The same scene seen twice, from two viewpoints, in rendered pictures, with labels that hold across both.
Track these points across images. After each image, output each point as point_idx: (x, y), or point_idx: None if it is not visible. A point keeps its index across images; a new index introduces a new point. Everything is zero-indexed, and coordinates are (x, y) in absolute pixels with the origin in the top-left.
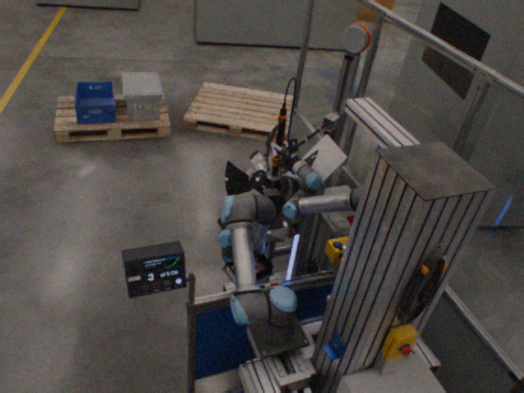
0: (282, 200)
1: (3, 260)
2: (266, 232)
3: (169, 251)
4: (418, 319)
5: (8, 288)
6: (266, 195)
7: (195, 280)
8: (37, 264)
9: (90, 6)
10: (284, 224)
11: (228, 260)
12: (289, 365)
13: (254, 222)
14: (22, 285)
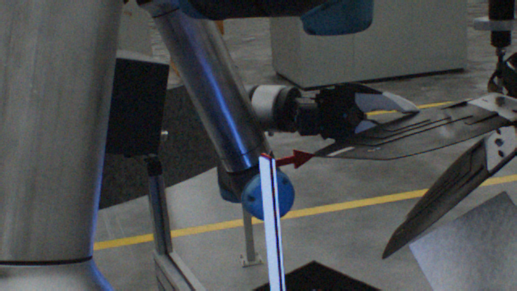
0: (471, 121)
1: (409, 252)
2: (187, 73)
3: (120, 55)
4: None
5: (363, 273)
6: (468, 101)
7: (148, 174)
8: (425, 279)
9: None
10: (340, 150)
11: (220, 189)
12: None
13: (295, 105)
14: (375, 281)
